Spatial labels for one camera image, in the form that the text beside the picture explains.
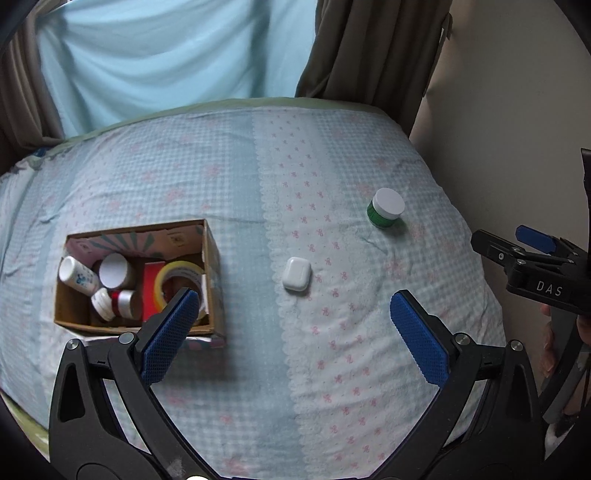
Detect blue checked floral bedsheet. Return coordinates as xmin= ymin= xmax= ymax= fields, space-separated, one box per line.
xmin=0 ymin=106 xmax=509 ymax=480

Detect curtain tieback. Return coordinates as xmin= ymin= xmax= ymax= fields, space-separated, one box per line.
xmin=436 ymin=11 xmax=455 ymax=47

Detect small jar with red lid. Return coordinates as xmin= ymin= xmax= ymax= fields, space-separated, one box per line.
xmin=110 ymin=289 xmax=142 ymax=319

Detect pale green sheet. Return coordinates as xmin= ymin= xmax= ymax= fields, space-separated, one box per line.
xmin=60 ymin=97 xmax=384 ymax=139

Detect person's right hand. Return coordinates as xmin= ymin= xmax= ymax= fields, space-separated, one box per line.
xmin=542 ymin=304 xmax=591 ymax=371

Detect cardboard box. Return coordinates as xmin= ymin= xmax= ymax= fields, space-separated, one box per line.
xmin=54 ymin=219 xmax=227 ymax=348

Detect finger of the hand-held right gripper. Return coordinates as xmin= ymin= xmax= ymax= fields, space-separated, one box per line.
xmin=516 ymin=224 xmax=583 ymax=259
xmin=471 ymin=229 xmax=551 ymax=274

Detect white pill bottle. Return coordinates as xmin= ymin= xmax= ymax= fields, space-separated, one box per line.
xmin=58 ymin=256 xmax=115 ymax=321

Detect white earbuds case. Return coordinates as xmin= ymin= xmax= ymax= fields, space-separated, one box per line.
xmin=282 ymin=257 xmax=313 ymax=292

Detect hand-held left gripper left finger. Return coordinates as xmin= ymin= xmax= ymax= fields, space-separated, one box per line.
xmin=48 ymin=287 xmax=218 ymax=480

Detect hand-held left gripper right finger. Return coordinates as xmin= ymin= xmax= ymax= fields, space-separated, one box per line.
xmin=390 ymin=290 xmax=548 ymax=480

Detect green jar with white lid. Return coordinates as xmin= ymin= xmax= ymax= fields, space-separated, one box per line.
xmin=366 ymin=188 xmax=406 ymax=230

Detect light blue hanging cloth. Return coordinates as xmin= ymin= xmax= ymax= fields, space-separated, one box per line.
xmin=34 ymin=0 xmax=320 ymax=139

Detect red rectangular box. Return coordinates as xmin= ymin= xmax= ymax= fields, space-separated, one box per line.
xmin=141 ymin=261 xmax=167 ymax=322

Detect round jar with white lid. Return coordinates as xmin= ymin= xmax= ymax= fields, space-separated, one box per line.
xmin=98 ymin=253 xmax=136 ymax=289

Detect grey-brown curtain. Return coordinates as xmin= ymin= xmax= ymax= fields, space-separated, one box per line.
xmin=0 ymin=32 xmax=65 ymax=155
xmin=295 ymin=0 xmax=455 ymax=139

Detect clear yellowish tape roll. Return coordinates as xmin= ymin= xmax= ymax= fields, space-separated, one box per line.
xmin=154 ymin=261 xmax=209 ymax=320

